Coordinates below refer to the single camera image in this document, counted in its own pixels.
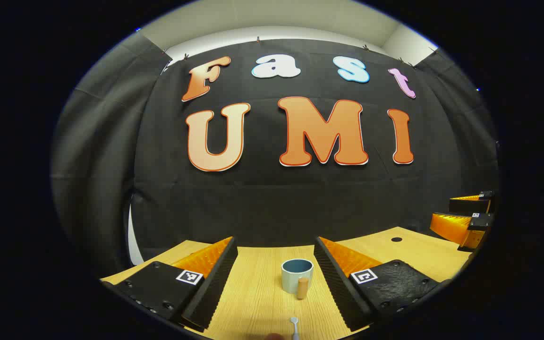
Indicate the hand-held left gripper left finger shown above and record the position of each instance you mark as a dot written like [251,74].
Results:
[217,283]

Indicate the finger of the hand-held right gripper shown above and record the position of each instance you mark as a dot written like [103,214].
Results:
[468,207]
[451,226]

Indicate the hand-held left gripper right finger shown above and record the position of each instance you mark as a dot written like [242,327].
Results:
[335,288]

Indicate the white toothbrush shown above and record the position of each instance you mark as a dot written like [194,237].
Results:
[294,327]

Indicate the wooden desktop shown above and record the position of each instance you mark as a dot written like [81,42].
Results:
[262,293]

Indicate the black side cloth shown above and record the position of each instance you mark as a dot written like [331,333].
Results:
[475,141]
[92,156]

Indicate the black backdrop cloth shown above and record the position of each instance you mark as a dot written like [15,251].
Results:
[276,198]

